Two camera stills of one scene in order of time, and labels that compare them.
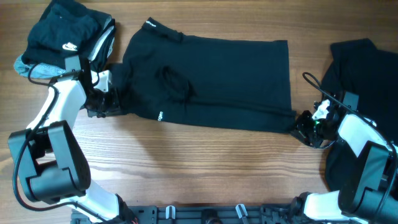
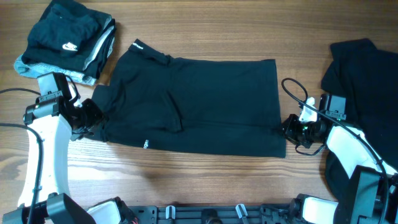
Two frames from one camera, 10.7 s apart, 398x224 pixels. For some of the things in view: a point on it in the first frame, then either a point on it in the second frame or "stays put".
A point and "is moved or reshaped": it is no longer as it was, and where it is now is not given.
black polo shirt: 215,84 is moved or reshaped
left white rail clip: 167,211 stays put
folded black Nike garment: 64,30 stays put
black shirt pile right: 357,66 stays put
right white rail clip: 241,210 stays put
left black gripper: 114,105 -> 98,117
